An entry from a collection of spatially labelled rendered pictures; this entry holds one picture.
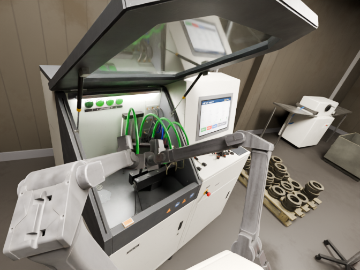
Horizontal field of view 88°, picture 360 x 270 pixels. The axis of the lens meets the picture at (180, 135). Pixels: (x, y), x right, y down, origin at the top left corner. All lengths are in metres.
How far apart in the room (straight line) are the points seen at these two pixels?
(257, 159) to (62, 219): 0.57
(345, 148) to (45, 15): 5.12
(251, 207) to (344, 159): 4.31
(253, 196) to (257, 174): 0.08
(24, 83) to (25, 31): 0.52
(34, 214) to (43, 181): 0.05
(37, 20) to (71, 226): 2.31
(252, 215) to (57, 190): 0.59
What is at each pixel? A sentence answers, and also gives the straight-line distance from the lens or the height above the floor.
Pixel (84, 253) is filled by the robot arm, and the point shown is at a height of 1.52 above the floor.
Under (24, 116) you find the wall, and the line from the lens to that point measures 2.82.
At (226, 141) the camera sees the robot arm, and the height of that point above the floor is 1.53.
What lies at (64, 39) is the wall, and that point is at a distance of 2.51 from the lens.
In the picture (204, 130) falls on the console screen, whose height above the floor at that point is 1.18.
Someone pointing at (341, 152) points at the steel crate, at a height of 0.37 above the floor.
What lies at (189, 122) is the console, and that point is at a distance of 1.36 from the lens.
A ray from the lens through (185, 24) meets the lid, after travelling 0.53.
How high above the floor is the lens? 1.85
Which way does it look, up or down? 30 degrees down
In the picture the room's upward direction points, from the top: 13 degrees clockwise
